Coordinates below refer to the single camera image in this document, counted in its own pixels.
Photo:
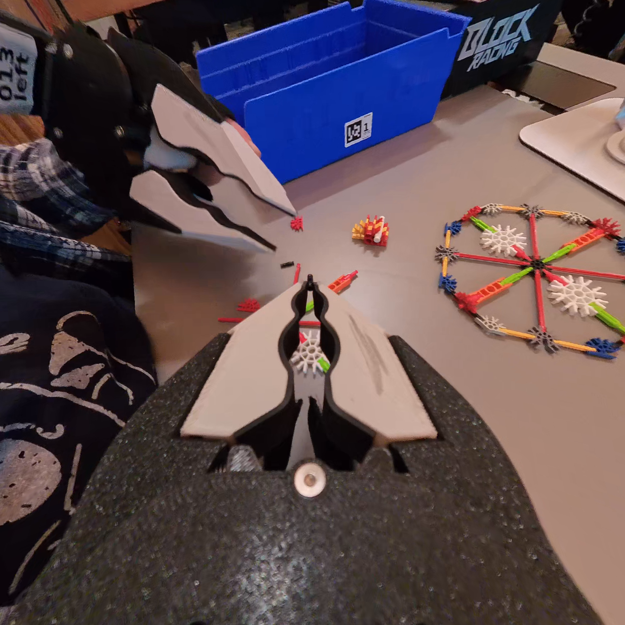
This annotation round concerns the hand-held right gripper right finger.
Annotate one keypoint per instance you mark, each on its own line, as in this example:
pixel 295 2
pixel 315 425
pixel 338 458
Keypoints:
pixel 385 390

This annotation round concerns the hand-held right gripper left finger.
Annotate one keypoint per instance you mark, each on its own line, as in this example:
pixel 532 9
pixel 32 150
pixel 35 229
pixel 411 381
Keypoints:
pixel 239 385

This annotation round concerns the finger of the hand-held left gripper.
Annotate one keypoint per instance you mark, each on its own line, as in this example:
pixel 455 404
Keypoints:
pixel 171 207
pixel 195 127

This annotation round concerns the red fan connector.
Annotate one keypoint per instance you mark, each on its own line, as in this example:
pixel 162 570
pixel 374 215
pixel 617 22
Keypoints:
pixel 296 223
pixel 249 306

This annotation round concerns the orange bar connector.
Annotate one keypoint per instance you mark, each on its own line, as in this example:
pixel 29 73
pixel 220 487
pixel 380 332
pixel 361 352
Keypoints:
pixel 339 284

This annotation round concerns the person's left hand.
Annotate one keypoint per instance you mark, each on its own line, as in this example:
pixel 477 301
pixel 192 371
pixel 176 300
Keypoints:
pixel 248 139

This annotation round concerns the blue plastic bin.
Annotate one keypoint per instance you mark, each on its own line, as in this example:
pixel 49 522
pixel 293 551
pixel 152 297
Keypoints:
pixel 302 122

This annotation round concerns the stack of red yellow connectors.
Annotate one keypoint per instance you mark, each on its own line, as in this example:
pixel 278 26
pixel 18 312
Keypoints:
pixel 371 233

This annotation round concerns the person's dark printed shirt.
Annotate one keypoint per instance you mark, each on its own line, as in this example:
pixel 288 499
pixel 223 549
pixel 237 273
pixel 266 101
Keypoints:
pixel 73 351

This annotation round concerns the colourful toy wheel model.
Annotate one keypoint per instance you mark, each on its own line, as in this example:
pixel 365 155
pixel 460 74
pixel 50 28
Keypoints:
pixel 503 240

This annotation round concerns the black printed box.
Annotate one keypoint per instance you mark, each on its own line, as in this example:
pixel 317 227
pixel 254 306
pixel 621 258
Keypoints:
pixel 459 78

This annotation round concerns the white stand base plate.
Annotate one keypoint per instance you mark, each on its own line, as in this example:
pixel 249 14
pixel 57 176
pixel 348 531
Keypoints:
pixel 561 136

